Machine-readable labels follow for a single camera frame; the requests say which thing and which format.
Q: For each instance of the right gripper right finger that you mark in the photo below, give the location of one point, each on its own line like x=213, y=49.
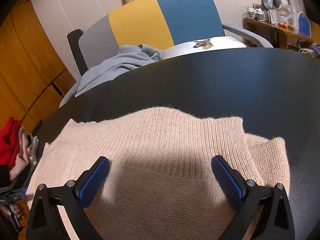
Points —
x=275, y=220

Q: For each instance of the red garment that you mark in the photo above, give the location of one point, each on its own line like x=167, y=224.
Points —
x=9, y=142

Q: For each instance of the light blue garment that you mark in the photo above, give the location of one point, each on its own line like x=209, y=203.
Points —
x=128, y=58

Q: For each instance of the wooden wardrobe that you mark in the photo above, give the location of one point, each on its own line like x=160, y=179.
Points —
x=34, y=80

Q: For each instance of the grey yellow blue sofa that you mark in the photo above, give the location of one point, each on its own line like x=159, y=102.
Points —
x=160, y=24

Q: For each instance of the beige knit sweater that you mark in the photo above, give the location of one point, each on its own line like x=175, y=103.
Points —
x=161, y=184

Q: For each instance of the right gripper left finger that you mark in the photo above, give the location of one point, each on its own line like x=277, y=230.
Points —
x=45, y=221

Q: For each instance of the blue round chair back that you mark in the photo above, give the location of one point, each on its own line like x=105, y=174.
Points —
x=304, y=24

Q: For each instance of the wooden side table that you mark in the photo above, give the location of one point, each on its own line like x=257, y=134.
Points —
x=276, y=35

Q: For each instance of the left hand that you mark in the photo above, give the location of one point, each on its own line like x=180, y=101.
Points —
x=19, y=210

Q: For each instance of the white printed cushion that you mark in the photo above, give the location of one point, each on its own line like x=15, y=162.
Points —
x=198, y=46

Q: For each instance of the pink knit garment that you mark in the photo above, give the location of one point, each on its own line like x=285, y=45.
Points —
x=28, y=145

